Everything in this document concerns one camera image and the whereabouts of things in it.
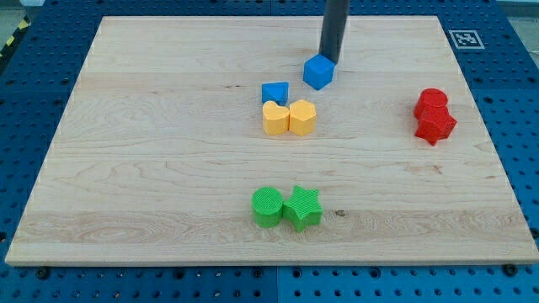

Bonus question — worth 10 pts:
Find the blue cube block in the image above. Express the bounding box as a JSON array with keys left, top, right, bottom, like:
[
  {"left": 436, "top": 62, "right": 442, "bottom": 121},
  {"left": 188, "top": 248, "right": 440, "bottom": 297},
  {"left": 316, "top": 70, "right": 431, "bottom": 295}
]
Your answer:
[{"left": 302, "top": 55, "right": 335, "bottom": 90}]

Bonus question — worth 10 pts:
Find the yellow hexagon block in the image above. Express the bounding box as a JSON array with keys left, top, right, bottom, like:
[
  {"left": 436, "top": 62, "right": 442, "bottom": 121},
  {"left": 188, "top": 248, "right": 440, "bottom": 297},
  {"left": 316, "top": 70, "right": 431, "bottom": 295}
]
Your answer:
[{"left": 289, "top": 99, "right": 317, "bottom": 136}]

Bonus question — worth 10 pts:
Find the blue triangle block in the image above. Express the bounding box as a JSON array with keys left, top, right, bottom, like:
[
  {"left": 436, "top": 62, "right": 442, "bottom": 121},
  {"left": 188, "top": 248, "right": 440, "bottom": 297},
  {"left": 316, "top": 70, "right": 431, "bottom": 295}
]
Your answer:
[{"left": 261, "top": 82, "right": 289, "bottom": 106}]

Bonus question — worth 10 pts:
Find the yellow heart block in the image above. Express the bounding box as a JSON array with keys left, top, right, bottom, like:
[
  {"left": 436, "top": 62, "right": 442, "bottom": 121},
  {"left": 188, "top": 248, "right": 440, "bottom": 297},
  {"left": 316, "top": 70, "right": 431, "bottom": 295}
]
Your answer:
[{"left": 262, "top": 101, "right": 290, "bottom": 136}]

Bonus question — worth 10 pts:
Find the green cylinder block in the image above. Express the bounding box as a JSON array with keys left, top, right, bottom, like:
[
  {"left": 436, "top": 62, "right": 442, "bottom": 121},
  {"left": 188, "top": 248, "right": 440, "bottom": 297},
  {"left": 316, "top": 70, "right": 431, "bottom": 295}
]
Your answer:
[{"left": 251, "top": 187, "right": 284, "bottom": 228}]

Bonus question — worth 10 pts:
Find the green star block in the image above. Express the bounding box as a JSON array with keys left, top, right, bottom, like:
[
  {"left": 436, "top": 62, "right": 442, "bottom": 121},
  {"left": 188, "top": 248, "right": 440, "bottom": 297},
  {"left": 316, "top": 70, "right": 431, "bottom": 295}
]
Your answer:
[{"left": 283, "top": 185, "right": 323, "bottom": 232}]

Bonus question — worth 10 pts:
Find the wooden board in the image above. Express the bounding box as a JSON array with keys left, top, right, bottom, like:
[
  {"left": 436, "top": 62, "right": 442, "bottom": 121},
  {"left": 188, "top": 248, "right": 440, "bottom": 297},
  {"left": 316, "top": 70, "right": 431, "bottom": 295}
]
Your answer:
[{"left": 5, "top": 16, "right": 538, "bottom": 267}]

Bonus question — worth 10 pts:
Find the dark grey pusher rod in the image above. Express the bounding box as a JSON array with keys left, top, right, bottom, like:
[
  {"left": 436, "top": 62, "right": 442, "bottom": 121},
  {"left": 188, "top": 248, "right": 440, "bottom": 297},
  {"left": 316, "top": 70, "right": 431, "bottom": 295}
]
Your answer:
[{"left": 318, "top": 0, "right": 350, "bottom": 65}]

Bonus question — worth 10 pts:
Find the red cylinder block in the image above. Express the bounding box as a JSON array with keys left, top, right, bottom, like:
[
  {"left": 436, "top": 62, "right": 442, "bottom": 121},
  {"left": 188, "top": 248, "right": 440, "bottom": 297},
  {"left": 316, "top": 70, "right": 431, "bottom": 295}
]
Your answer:
[{"left": 414, "top": 88, "right": 448, "bottom": 120}]

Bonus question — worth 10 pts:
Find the red star block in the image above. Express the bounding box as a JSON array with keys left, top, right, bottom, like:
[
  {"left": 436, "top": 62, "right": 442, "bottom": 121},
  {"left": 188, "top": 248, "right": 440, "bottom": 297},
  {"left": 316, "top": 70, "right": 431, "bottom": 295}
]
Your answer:
[{"left": 414, "top": 108, "right": 457, "bottom": 146}]

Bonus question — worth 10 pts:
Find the white fiducial marker tag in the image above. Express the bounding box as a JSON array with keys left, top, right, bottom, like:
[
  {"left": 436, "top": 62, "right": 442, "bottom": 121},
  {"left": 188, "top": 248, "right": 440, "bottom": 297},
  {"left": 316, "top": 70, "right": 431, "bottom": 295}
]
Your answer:
[{"left": 449, "top": 29, "right": 484, "bottom": 50}]

